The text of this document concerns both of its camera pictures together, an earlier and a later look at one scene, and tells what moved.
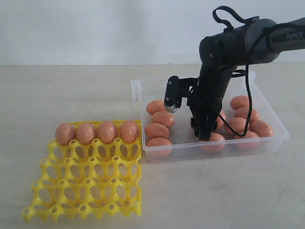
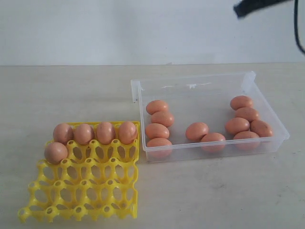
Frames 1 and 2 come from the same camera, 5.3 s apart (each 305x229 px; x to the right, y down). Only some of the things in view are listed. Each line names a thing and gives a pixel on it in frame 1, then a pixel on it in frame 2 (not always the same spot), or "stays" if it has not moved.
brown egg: [129, 131] stays
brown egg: [163, 117] stays
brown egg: [238, 124] stays
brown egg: [220, 123] → [55, 152]
